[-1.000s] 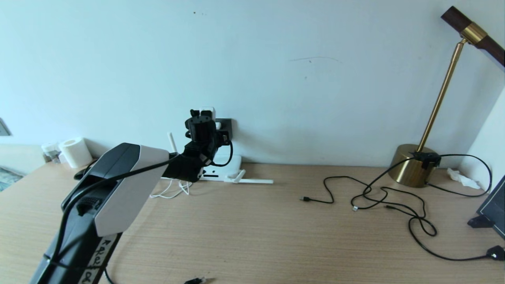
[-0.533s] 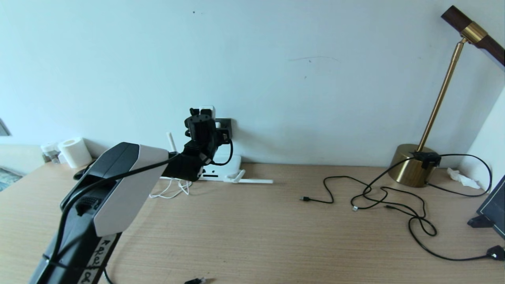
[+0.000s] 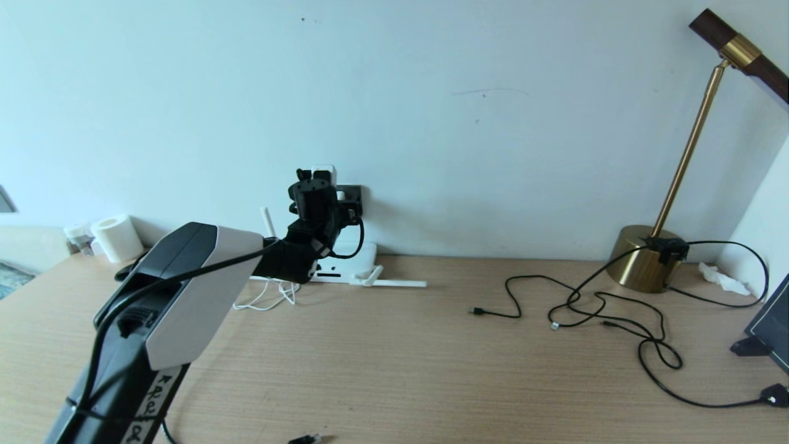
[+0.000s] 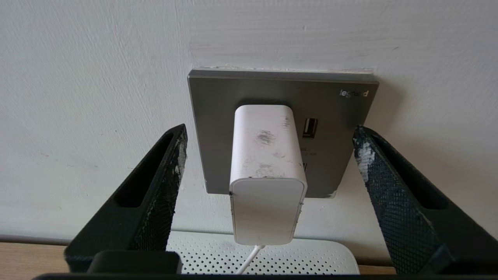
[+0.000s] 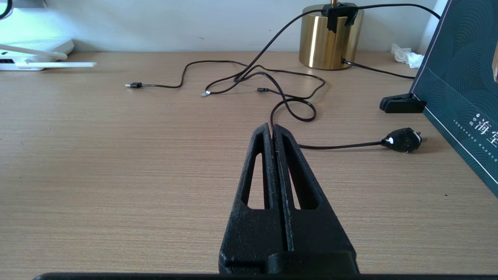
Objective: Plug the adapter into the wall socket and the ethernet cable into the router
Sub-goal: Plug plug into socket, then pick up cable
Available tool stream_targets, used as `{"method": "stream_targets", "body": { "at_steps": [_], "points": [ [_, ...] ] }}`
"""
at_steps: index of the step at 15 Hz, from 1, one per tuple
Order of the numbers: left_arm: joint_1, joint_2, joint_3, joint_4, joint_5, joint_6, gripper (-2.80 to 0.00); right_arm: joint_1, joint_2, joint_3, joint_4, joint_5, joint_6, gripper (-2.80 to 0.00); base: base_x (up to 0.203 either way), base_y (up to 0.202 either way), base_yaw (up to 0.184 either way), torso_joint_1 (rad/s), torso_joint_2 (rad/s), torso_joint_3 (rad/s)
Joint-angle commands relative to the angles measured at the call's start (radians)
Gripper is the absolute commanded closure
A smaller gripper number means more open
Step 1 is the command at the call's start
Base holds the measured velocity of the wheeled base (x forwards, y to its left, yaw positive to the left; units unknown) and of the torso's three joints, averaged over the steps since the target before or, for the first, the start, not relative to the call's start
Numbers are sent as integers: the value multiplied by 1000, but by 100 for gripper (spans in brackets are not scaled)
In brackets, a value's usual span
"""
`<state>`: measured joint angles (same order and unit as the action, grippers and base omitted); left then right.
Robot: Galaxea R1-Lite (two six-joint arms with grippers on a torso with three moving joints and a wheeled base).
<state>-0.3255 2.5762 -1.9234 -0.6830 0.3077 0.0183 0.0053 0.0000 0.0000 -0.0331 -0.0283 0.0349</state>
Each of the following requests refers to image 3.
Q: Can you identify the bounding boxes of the white adapter cable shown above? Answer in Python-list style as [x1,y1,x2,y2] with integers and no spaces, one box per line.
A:
[234,279,301,311]

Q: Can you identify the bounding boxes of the white router with antennas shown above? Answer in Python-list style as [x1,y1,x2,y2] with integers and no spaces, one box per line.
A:
[263,207,427,289]

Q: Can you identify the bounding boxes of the white toilet paper roll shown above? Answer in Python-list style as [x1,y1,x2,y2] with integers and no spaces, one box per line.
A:
[91,215,144,264]

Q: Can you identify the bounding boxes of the beige upholstered furniture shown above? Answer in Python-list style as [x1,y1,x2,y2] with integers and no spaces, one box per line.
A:
[0,227,72,275]

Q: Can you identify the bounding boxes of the brass desk lamp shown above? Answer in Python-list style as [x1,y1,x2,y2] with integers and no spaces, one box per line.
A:
[605,8,789,294]

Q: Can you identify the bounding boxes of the patterned grey fabric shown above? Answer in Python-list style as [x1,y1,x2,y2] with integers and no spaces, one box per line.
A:
[0,262,36,301]

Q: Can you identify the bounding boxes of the black adapter block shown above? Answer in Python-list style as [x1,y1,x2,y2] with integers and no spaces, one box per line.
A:
[641,236,690,265]

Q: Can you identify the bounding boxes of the crumpled white tissue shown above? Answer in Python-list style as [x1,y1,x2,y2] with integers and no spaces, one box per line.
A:
[698,262,751,295]

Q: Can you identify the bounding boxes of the grey wall power socket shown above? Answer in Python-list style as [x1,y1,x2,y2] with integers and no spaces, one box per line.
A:
[336,184,363,220]

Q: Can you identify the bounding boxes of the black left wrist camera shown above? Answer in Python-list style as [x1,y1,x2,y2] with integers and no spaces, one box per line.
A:
[296,164,338,186]

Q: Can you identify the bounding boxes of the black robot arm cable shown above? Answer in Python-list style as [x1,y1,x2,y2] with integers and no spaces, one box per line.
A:
[65,217,366,420]

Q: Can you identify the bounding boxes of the black usb cables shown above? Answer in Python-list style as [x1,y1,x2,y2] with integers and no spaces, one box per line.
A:
[467,276,683,371]

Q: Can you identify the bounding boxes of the black ethernet cable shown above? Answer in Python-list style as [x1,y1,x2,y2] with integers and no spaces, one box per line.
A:
[160,419,322,444]

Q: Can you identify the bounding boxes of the black cable with silver tip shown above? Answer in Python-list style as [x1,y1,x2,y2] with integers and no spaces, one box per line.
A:
[547,244,655,331]

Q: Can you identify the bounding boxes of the black lamp power cable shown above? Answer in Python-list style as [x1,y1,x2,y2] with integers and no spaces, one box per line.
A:
[664,240,769,309]

